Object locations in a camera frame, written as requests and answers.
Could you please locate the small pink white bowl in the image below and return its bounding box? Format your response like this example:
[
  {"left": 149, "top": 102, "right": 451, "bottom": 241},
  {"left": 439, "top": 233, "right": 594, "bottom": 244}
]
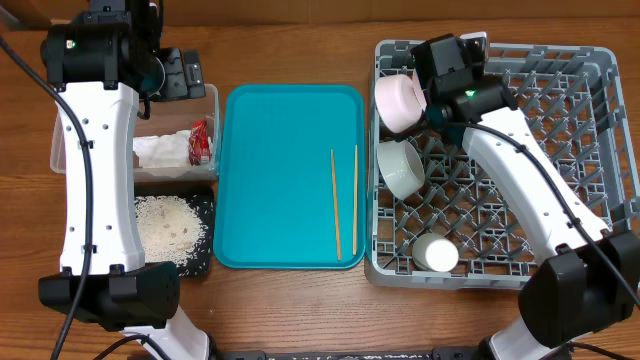
[{"left": 374, "top": 74, "right": 426, "bottom": 133}]

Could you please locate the white napkin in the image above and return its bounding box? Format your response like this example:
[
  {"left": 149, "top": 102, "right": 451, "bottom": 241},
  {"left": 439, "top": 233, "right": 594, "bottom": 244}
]
[{"left": 133, "top": 130, "right": 190, "bottom": 168}]

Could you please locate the red snack wrapper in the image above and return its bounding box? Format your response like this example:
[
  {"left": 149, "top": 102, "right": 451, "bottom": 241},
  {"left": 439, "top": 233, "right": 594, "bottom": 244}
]
[{"left": 188, "top": 120, "right": 212, "bottom": 166}]

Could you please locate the white cup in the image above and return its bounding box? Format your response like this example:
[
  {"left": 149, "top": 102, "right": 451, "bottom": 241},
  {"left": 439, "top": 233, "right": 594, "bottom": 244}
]
[{"left": 412, "top": 233, "right": 459, "bottom": 272}]

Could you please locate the large white plate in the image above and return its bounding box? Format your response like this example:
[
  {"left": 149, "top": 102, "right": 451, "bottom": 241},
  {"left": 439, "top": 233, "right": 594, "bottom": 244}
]
[{"left": 411, "top": 70, "right": 427, "bottom": 111}]

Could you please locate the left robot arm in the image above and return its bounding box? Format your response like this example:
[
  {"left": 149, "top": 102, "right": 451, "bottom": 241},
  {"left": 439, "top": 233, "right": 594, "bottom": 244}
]
[{"left": 38, "top": 1, "right": 216, "bottom": 359}]

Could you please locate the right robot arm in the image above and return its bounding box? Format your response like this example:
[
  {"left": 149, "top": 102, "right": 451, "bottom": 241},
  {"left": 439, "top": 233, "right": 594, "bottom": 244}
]
[{"left": 411, "top": 33, "right": 639, "bottom": 359}]

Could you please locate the grey dishwasher rack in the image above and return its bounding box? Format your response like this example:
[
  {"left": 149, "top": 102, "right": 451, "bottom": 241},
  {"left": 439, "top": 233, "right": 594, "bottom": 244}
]
[{"left": 365, "top": 43, "right": 639, "bottom": 289}]

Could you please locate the clear plastic bin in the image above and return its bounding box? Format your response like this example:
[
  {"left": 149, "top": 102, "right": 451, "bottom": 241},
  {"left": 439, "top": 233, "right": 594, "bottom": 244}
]
[{"left": 49, "top": 83, "right": 222, "bottom": 183}]

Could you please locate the black plastic tray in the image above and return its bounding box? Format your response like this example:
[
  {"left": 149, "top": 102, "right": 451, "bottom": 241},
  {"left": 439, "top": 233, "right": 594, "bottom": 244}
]
[{"left": 134, "top": 183, "right": 216, "bottom": 278}]

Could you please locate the left wooden chopstick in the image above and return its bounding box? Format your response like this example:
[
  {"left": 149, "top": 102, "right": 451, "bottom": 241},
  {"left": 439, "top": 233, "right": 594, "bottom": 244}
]
[{"left": 330, "top": 149, "right": 342, "bottom": 262}]

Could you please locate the teal serving tray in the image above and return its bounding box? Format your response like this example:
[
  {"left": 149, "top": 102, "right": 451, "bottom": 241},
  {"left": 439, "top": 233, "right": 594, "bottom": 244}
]
[{"left": 213, "top": 84, "right": 367, "bottom": 270}]

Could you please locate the pile of rice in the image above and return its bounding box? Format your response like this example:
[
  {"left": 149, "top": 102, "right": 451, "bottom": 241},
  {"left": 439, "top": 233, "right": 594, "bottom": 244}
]
[{"left": 135, "top": 196, "right": 208, "bottom": 267}]

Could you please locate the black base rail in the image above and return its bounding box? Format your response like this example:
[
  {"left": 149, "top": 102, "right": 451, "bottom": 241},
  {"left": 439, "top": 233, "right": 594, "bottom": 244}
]
[{"left": 216, "top": 346, "right": 493, "bottom": 360}]

